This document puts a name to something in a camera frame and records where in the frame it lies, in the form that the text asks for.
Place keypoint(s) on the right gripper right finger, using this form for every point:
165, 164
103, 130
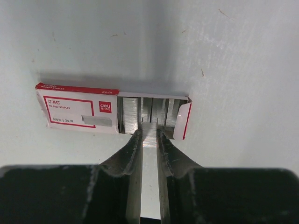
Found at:
192, 194

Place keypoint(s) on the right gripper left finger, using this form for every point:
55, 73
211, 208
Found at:
106, 193

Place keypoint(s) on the red white staple box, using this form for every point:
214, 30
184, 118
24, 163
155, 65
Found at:
112, 111

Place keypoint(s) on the silver staple strip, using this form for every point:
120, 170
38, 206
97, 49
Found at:
149, 135

